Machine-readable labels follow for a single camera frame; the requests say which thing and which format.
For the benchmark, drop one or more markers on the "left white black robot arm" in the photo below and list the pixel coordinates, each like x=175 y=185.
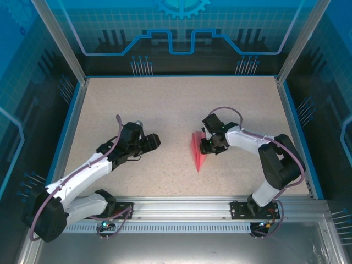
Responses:
x=82 y=176

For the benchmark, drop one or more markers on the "steel sheet tray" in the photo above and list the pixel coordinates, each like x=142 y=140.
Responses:
x=178 y=250

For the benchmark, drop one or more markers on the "blue table edge strip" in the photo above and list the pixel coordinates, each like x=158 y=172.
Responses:
x=302 y=137
x=181 y=76
x=61 y=137

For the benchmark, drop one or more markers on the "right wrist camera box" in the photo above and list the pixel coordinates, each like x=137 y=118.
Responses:
x=206 y=133

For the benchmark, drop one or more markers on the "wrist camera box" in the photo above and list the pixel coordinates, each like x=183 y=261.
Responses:
x=138 y=123
x=206 y=133

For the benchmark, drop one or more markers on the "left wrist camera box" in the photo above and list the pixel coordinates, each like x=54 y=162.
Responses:
x=138 y=123

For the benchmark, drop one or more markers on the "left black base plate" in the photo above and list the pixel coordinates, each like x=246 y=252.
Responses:
x=123 y=206

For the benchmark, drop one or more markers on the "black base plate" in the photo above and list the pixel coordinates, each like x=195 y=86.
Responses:
x=237 y=210
x=123 y=206

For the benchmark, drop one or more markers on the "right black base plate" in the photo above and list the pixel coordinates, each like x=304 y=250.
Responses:
x=237 y=210

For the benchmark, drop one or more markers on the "aluminium frame post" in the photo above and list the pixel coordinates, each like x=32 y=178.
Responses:
x=299 y=41
x=61 y=41

